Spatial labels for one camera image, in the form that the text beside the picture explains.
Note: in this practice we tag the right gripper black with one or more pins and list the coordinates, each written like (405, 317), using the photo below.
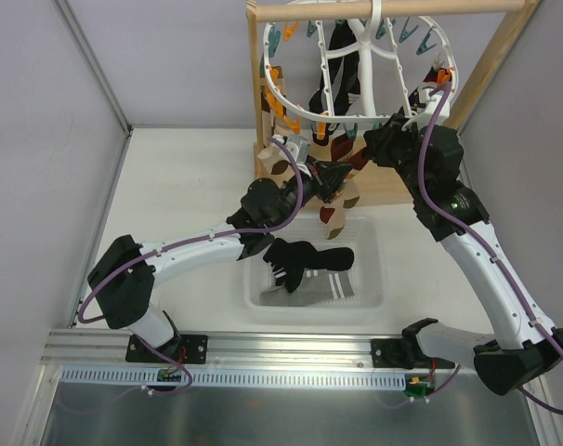
(384, 143)

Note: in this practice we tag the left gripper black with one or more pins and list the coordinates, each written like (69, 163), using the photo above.
(319, 178)

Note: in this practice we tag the brown patterned sock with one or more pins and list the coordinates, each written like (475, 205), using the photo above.
(333, 214)

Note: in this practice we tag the brown cream striped sock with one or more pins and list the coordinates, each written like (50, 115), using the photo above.
(270, 158)

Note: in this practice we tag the black blue sport sock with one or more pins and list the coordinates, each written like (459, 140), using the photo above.
(349, 87)

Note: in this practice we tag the white round clip hanger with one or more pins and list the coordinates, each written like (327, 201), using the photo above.
(368, 66)

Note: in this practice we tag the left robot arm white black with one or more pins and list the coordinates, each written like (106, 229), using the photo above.
(124, 278)

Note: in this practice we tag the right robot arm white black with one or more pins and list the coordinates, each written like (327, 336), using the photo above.
(523, 343)

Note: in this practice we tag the white plastic basket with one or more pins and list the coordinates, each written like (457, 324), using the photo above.
(368, 275)

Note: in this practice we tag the small black sock in basket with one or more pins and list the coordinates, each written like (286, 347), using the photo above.
(289, 261)

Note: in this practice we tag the black santa sock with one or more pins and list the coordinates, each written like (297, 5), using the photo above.
(438, 74)

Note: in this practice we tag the grey white-striped sock in basket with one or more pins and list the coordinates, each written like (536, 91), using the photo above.
(316, 288)

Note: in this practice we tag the green circuit board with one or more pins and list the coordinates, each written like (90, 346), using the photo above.
(419, 388)

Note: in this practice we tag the wooden hanging rack frame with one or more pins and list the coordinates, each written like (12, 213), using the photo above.
(379, 187)

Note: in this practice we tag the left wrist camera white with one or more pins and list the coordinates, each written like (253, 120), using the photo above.
(299, 149)

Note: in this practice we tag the right black mount plate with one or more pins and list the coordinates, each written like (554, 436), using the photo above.
(392, 353)

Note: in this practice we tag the black mount plate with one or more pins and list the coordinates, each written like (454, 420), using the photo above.
(392, 353)
(186, 348)

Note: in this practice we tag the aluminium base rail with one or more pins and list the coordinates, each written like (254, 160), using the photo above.
(244, 351)

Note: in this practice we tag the left black mount plate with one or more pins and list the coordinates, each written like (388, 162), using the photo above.
(186, 348)

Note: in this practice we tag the white slotted cable duct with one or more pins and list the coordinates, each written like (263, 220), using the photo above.
(205, 377)

